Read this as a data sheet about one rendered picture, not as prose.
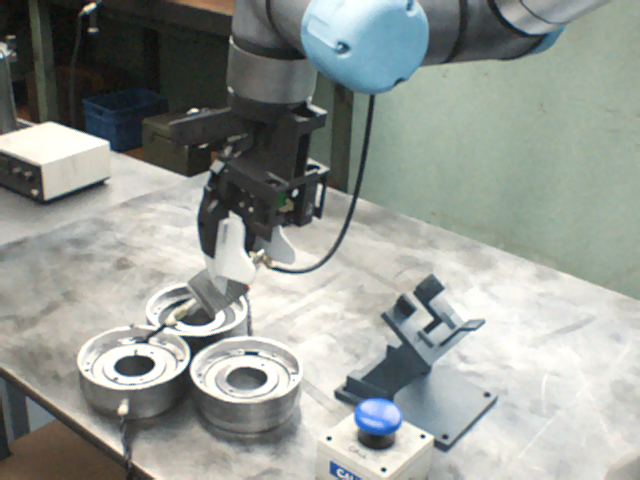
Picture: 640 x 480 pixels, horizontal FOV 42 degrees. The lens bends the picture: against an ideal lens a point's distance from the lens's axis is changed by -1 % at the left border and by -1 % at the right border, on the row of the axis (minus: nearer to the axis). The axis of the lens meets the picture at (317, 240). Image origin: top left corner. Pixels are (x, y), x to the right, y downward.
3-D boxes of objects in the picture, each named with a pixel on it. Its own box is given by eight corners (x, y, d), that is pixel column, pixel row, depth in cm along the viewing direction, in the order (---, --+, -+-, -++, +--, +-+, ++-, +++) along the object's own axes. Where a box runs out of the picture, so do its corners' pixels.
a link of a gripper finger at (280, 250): (281, 304, 83) (283, 228, 77) (238, 276, 86) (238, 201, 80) (302, 289, 85) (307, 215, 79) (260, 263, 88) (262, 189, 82)
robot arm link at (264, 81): (211, 36, 70) (279, 22, 75) (207, 88, 72) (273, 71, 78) (277, 66, 66) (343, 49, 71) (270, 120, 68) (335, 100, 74)
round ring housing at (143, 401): (94, 357, 87) (92, 323, 85) (197, 361, 87) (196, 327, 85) (68, 422, 77) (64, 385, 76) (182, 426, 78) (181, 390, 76)
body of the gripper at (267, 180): (265, 250, 74) (282, 123, 67) (198, 209, 78) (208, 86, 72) (322, 224, 79) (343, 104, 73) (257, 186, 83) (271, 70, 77)
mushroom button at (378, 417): (341, 457, 71) (344, 409, 69) (369, 434, 74) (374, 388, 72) (379, 479, 69) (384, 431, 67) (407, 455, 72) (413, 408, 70)
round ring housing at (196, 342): (176, 307, 97) (175, 275, 95) (261, 326, 94) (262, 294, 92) (129, 355, 88) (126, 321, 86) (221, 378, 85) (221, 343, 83)
